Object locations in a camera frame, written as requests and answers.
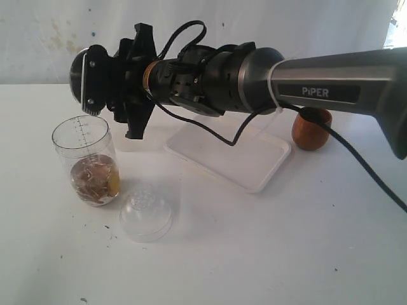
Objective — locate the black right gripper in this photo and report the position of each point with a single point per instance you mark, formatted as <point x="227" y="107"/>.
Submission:
<point x="128" y="101"/>

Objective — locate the stainless steel cup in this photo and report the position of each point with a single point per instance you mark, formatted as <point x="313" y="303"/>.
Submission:
<point x="75" y="75"/>

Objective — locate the brown almonds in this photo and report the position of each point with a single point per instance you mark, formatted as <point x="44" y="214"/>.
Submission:
<point x="96" y="179"/>

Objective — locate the brown wooden cup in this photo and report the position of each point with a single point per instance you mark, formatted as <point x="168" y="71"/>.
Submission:
<point x="306" y="134"/>

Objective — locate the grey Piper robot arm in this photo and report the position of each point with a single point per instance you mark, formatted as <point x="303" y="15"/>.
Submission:
<point x="238" y="78"/>

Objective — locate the clear plastic shaker cup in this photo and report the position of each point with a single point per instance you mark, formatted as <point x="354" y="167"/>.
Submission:
<point x="80" y="137"/>

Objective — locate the clear domed shaker lid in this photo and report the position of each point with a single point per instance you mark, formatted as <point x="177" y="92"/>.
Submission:
<point x="145" y="216"/>

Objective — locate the translucent plastic container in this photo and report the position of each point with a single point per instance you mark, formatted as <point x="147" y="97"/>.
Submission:
<point x="124" y="144"/>

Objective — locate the white zip tie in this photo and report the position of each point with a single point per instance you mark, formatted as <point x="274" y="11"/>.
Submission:
<point x="278" y="108"/>

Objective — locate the white rectangular tray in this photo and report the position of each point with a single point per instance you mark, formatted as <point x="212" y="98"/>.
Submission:
<point x="249" y="165"/>

